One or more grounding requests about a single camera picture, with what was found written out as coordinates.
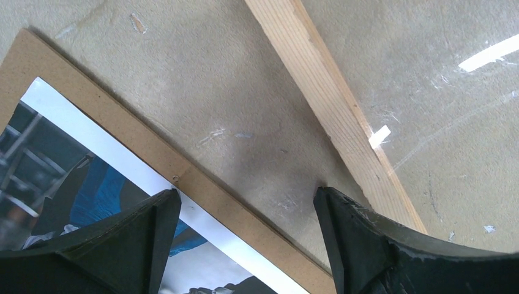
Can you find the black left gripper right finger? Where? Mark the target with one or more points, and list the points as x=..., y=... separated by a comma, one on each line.
x=369, y=253

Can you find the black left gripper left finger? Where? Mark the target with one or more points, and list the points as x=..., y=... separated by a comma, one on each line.
x=124, y=253

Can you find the printed colour photo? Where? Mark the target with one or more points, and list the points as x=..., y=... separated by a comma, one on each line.
x=51, y=185

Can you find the brown cardboard backing board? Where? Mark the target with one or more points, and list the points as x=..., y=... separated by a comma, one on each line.
x=33, y=72

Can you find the light wooden picture frame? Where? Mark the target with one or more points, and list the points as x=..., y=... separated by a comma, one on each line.
x=299, y=45

